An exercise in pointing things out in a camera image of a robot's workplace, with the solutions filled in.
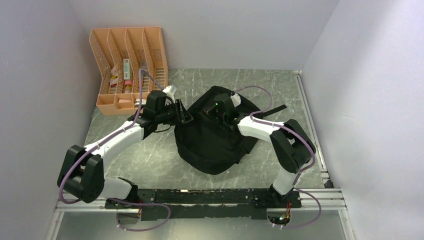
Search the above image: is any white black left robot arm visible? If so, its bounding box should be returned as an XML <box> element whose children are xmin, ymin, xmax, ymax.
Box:
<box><xmin>57</xmin><ymin>90</ymin><xmax>193</xmax><ymax>208</ymax></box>

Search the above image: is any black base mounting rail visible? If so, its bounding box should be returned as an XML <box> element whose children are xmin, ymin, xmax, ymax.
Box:
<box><xmin>104</xmin><ymin>188</ymin><xmax>302</xmax><ymax>221</ymax></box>

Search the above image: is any peach plastic desk organizer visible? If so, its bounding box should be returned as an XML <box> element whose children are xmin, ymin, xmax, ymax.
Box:
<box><xmin>89</xmin><ymin>26</ymin><xmax>169</xmax><ymax>116</ymax></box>

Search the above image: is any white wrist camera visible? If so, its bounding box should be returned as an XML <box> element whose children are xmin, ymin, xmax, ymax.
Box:
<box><xmin>162</xmin><ymin>84</ymin><xmax>177</xmax><ymax>105</ymax></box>
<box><xmin>230</xmin><ymin>93</ymin><xmax>241</xmax><ymax>107</ymax></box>

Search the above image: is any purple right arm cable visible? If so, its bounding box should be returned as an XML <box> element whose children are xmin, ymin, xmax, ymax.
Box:
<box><xmin>233</xmin><ymin>85</ymin><xmax>323</xmax><ymax>230</ymax></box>

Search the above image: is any aluminium side rail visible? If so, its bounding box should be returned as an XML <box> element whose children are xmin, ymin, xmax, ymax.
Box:
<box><xmin>292</xmin><ymin>70</ymin><xmax>334</xmax><ymax>189</ymax></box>

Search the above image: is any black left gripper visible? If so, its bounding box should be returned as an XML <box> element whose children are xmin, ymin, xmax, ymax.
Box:
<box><xmin>155</xmin><ymin>98</ymin><xmax>193</xmax><ymax>126</ymax></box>

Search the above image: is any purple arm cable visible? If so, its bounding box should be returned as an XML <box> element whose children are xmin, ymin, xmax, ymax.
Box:
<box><xmin>233</xmin><ymin>85</ymin><xmax>323</xmax><ymax>230</ymax></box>
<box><xmin>58</xmin><ymin>68</ymin><xmax>172</xmax><ymax>232</ymax></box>

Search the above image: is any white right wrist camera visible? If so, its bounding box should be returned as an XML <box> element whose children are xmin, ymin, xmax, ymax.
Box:
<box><xmin>230</xmin><ymin>93</ymin><xmax>241</xmax><ymax>107</ymax></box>

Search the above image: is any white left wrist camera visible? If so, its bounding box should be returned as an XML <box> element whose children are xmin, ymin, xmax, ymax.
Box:
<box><xmin>162</xmin><ymin>84</ymin><xmax>177</xmax><ymax>105</ymax></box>

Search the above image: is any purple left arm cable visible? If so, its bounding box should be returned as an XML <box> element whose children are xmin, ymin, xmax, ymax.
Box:
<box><xmin>58</xmin><ymin>68</ymin><xmax>172</xmax><ymax>232</ymax></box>

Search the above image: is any black student backpack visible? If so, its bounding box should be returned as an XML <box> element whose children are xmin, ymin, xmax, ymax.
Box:
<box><xmin>174</xmin><ymin>85</ymin><xmax>288</xmax><ymax>176</ymax></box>

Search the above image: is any tall white pink box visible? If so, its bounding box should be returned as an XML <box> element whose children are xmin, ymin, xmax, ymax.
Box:
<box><xmin>122</xmin><ymin>58</ymin><xmax>131</xmax><ymax>80</ymax></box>

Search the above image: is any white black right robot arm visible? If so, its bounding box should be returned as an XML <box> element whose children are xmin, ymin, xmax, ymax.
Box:
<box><xmin>200</xmin><ymin>93</ymin><xmax>316</xmax><ymax>207</ymax></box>

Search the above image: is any pink eraser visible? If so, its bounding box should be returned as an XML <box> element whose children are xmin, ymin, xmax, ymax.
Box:
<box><xmin>118</xmin><ymin>99</ymin><xmax>132</xmax><ymax>103</ymax></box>

